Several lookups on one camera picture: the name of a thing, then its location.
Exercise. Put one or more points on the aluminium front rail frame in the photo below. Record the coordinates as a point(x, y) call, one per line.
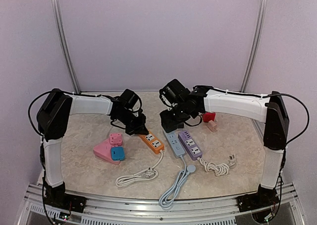
point(106, 210)

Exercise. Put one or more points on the pink triangular power strip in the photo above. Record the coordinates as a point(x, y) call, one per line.
point(103, 150)

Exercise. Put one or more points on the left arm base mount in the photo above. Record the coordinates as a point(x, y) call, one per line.
point(58, 198)

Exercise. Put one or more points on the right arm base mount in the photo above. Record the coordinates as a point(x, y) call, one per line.
point(260, 199)

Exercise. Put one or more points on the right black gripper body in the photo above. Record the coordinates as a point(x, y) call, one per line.
point(169, 119)

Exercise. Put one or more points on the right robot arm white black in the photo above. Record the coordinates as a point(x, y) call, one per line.
point(264, 108)

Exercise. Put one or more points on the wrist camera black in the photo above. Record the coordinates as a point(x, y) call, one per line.
point(173, 93)
point(129, 99)

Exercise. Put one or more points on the purple power strip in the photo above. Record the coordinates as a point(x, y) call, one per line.
point(190, 146)

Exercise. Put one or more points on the red cube adapter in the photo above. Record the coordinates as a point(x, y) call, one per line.
point(208, 116)

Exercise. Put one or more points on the light blue power strip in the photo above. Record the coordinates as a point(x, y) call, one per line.
point(174, 143)

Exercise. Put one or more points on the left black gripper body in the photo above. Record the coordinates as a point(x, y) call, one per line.
point(132, 125)

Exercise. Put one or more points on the pink square plug adapter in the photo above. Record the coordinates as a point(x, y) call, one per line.
point(115, 139)

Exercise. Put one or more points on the right aluminium corner post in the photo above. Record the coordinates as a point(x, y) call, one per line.
point(255, 45)

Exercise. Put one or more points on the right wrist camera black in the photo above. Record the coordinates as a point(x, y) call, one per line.
point(173, 93)

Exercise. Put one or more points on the blue square plug adapter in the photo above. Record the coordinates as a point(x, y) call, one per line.
point(117, 153)

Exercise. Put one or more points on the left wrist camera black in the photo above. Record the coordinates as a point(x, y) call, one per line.
point(129, 99)

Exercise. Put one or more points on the left aluminium corner post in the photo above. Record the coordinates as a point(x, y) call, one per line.
point(64, 46)

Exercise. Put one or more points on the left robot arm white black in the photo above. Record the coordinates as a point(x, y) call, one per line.
point(53, 117)

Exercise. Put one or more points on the small pink charger plug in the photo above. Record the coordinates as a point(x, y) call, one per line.
point(212, 126)

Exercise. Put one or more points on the orange power strip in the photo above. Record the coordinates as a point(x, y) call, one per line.
point(152, 142)

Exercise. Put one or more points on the aluminium corner post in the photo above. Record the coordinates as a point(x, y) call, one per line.
point(255, 45)
point(64, 46)

